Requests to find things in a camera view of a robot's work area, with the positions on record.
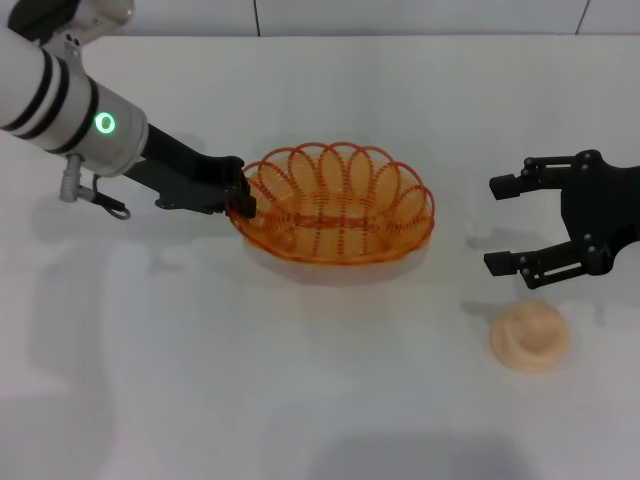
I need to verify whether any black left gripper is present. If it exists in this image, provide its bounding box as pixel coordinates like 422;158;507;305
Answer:
122;122;258;220

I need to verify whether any cream steamed bun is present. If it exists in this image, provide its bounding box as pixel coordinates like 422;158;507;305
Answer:
489;300;571;375

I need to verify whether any orange wire basket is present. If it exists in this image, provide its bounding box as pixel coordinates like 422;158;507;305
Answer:
227;141;436;266

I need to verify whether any thin grey cable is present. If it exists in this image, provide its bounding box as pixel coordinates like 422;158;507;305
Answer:
74;172;132;221

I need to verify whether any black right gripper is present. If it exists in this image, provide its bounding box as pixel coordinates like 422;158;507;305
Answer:
483;148;640;291

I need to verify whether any grey metal cable plug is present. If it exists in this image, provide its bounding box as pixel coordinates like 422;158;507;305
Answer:
58;153;85;202

